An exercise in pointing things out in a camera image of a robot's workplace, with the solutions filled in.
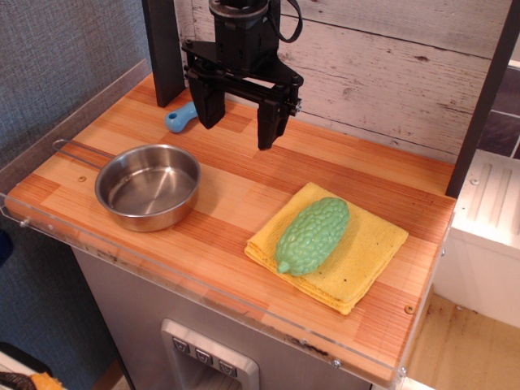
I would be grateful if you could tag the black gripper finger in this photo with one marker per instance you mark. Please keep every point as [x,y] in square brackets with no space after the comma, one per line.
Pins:
[208,98]
[272,120]

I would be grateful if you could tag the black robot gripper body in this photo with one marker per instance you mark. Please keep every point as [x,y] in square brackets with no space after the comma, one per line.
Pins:
[244,54]

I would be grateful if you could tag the blue handled grey spoon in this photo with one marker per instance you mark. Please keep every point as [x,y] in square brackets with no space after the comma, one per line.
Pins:
[177,120]

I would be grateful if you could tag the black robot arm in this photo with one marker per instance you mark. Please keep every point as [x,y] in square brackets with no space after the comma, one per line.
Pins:
[243,61]

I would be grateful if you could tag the stainless steel pot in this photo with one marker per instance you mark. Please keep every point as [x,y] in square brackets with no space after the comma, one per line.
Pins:
[147,188]

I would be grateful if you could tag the green toy bitter gourd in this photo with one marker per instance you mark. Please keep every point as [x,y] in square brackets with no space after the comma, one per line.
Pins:
[312,236]

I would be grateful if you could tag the yellow folded cloth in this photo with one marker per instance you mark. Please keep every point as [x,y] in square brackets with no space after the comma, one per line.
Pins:
[366,248]

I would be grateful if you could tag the grey toy fridge cabinet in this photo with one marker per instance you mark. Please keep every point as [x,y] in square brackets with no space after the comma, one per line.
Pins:
[134,307]

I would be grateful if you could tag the white toy sink unit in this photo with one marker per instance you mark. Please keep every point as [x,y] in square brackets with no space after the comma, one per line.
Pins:
[479,269]

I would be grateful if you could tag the silver dispenser panel with buttons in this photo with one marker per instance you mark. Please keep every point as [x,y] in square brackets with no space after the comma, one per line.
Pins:
[198,362]

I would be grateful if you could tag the orange object bottom left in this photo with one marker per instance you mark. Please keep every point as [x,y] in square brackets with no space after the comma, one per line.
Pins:
[38,381]

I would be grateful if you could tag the dark left post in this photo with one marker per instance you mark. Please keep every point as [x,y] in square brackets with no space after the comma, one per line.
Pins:
[164,49]

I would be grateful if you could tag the dark post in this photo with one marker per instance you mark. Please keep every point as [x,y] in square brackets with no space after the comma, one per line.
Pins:
[164,49]
[491,85]

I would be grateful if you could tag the clear acrylic guard rail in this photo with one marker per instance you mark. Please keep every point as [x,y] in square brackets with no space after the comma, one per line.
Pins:
[205,259]

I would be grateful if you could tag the dark right post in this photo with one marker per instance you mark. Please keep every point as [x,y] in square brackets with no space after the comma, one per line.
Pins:
[491,85]

